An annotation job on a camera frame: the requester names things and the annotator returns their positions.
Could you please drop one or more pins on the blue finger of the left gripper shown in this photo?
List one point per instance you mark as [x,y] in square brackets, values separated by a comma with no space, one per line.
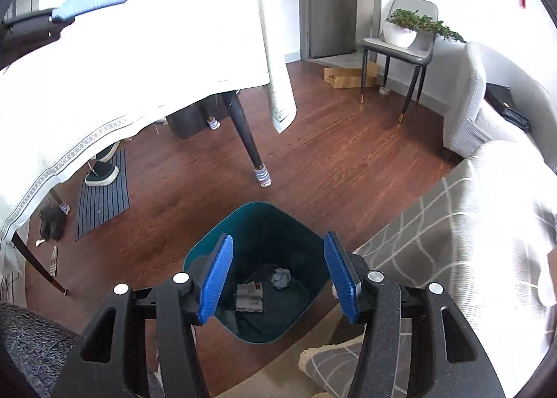
[39,28]

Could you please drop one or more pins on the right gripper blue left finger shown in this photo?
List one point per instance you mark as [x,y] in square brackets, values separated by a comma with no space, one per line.
[109,359]

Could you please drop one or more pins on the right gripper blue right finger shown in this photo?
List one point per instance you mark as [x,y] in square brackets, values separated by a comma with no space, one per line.
[447,358]

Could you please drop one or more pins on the white carton with barcode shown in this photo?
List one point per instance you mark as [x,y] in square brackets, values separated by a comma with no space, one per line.
[250,297]

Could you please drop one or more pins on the white paper ball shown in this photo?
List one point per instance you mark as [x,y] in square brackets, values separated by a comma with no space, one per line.
[281,278]

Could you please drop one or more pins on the teal trash bin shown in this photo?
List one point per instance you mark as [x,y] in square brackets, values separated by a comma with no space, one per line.
[266,238]

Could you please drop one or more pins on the striped floor mat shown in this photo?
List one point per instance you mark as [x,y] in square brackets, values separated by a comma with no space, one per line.
[98,205]

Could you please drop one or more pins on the grey checked tablecloth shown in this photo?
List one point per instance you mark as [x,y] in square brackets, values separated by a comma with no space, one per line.
[487,233]

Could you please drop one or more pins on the black table leg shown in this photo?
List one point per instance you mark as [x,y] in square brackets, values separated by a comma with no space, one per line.
[236,113]

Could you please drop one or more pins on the dark slipper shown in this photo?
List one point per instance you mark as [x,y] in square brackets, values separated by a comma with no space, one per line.
[102,174]

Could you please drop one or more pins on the patterned white tablecloth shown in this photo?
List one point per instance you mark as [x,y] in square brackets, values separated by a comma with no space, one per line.
[117,70]

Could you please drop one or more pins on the cardboard box on floor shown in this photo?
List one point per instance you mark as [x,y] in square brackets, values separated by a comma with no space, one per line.
[346,78]

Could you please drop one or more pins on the black handbag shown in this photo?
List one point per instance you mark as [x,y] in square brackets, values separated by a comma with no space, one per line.
[500,99]

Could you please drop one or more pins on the grey dining chair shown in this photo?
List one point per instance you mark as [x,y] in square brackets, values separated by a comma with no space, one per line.
[418,54]

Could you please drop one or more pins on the potted green plant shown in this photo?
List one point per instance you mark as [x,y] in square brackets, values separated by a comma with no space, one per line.
[402,27]

